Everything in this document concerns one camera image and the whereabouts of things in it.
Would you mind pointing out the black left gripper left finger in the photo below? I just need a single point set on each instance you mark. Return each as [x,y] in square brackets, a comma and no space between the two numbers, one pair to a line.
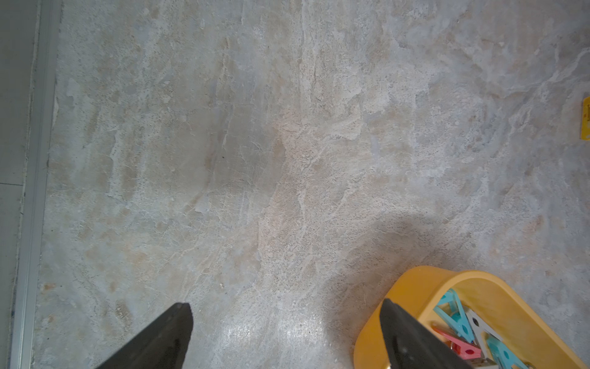
[162,344]

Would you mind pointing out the teal clothespin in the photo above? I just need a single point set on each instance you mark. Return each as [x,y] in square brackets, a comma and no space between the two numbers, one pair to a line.
[450,309]

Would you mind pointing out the yellow plastic storage box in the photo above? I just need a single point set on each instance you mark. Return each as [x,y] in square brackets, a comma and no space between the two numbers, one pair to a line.
[527,341]

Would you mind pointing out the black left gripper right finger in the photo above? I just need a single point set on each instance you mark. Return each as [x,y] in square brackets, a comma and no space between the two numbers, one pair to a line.
[410,345]

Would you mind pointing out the yellow clothespin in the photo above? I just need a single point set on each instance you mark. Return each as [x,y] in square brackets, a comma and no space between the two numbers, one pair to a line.
[585,125]

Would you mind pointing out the grey clothespin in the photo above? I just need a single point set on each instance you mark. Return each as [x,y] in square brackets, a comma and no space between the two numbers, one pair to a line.
[481,331]

